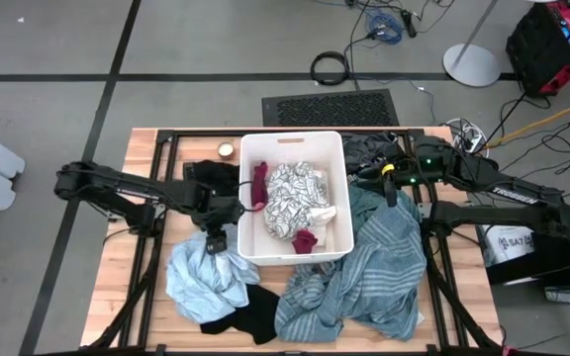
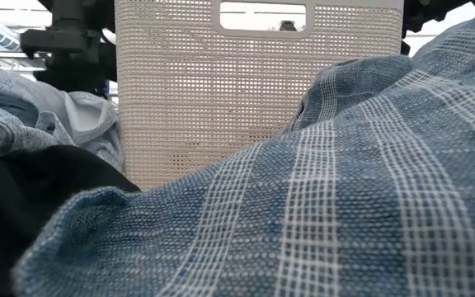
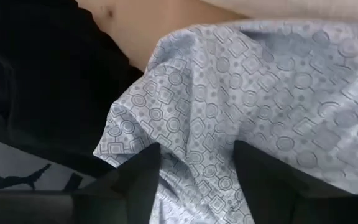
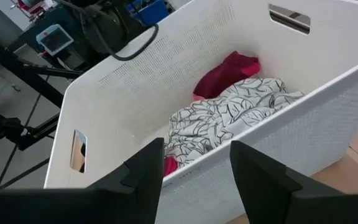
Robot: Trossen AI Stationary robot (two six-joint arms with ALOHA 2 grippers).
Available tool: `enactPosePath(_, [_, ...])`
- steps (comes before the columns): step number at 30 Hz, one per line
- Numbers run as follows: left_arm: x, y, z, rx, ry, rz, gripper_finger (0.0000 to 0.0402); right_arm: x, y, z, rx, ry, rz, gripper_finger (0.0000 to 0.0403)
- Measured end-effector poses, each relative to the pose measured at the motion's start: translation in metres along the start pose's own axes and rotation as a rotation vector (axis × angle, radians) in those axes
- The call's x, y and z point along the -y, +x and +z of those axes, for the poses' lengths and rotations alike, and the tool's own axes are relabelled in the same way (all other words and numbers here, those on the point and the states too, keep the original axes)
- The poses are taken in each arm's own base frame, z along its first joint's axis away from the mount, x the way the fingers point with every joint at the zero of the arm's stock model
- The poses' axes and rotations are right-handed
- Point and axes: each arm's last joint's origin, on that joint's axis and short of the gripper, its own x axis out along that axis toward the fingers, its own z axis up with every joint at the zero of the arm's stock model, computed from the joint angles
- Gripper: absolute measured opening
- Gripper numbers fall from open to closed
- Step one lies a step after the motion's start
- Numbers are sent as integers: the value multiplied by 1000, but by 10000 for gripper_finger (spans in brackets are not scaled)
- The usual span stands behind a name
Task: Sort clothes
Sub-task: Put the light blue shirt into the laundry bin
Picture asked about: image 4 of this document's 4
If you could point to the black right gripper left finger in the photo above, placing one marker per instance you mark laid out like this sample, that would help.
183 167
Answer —
135 193

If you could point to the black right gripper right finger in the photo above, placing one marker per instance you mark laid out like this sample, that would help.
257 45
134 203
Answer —
275 196

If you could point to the white leaf-print garment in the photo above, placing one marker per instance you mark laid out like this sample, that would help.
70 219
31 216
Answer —
216 118

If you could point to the crimson red garment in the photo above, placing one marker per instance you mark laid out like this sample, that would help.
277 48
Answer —
225 74

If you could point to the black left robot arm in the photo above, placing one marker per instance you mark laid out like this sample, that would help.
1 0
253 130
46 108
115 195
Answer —
104 28

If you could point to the white perforated plastic laundry basket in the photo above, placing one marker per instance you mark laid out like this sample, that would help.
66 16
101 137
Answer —
120 93

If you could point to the light blue framed device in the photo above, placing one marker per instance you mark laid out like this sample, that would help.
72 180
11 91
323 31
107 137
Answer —
54 39

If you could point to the blue plastic storage bin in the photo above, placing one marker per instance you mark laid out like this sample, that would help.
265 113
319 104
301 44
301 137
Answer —
154 14

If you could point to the red plastic bin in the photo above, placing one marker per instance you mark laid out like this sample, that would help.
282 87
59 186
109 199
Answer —
30 7

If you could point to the black metal table frame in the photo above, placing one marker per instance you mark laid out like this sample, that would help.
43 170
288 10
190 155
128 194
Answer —
11 62

